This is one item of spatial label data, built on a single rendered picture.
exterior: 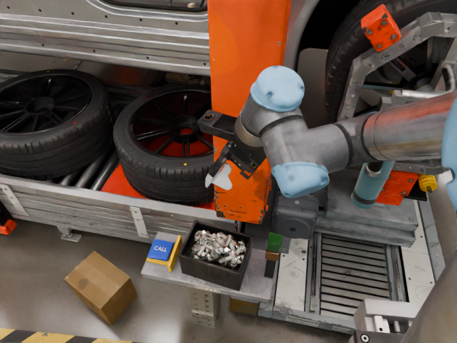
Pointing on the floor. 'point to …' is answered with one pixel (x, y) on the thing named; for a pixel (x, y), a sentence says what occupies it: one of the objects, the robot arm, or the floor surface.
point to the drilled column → (204, 307)
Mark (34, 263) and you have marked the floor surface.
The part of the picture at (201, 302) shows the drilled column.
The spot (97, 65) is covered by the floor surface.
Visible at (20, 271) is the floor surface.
